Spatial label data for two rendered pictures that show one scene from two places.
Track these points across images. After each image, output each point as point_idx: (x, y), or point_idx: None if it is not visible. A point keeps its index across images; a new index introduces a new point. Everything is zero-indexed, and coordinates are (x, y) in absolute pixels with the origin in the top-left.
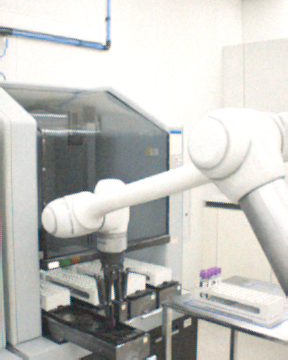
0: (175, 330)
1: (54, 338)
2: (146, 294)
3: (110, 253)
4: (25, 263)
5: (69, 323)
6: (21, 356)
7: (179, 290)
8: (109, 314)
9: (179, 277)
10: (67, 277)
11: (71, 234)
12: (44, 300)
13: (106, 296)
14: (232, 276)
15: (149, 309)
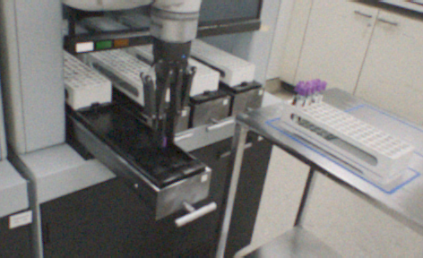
0: (247, 143)
1: (82, 149)
2: (217, 98)
3: (168, 43)
4: (38, 40)
5: (100, 135)
6: (28, 173)
7: (261, 95)
8: (159, 131)
9: (263, 76)
10: (115, 60)
11: (98, 6)
12: (72, 94)
13: (156, 106)
14: (332, 88)
15: (219, 117)
